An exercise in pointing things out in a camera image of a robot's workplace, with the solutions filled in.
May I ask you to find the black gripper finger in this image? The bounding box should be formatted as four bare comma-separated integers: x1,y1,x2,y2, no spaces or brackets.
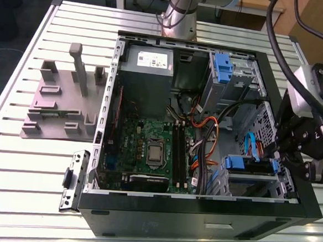
278,154,323,185
265,90,305,161

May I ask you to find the red black power wire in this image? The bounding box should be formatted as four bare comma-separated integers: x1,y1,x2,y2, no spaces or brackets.
253,140,273,162

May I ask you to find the blue wire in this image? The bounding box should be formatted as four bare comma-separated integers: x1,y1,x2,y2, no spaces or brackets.
242,131,264,164

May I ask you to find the metal optical drive cage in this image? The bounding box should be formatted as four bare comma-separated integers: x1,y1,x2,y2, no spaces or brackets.
199,50,268,118

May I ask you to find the blue plastic drive latch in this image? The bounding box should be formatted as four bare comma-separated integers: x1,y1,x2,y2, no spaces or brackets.
212,53,235,85

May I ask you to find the black RAM slot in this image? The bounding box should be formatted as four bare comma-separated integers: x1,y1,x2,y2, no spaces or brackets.
169,120,185,188
176,121,193,189

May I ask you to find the wooden cabinet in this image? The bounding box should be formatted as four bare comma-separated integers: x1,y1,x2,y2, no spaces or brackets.
269,0,323,72

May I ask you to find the black open PC case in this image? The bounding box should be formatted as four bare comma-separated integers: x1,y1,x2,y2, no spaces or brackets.
75,27,323,242

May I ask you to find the CPU socket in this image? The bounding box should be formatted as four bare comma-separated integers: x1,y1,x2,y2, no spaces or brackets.
144,137,169,171

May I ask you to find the silver CPU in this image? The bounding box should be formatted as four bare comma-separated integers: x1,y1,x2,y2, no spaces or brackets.
148,145,165,162

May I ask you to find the grey power supply unit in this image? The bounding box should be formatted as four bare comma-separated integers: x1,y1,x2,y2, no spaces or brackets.
114,44,175,121

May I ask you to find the black graphics card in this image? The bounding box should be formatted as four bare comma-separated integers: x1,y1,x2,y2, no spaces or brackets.
120,172,172,194

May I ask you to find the green motherboard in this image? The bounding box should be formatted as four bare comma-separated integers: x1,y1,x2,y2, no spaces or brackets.
98,115,204,196

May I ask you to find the grey parts rack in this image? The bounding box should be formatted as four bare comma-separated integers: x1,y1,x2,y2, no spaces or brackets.
18,39,112,145

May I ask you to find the green RAM stick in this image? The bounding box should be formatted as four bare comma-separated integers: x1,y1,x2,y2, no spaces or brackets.
39,109,69,118

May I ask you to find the orange yellow wire bundle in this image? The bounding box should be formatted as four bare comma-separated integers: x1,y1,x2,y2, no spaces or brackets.
188,114,222,172

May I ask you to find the black cable bundle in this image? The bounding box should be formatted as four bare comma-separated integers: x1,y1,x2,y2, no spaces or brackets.
195,96,263,199

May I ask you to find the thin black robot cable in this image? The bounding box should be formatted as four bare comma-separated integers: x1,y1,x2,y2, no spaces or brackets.
290,0,323,51

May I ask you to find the thin coloured wire bundle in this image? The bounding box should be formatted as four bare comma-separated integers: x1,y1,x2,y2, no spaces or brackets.
124,99,140,118

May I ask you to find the thin red wire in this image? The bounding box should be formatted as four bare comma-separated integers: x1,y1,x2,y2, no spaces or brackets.
107,86,124,145

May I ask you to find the metal slot retention bracket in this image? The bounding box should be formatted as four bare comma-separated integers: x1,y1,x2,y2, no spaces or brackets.
58,148,91,215

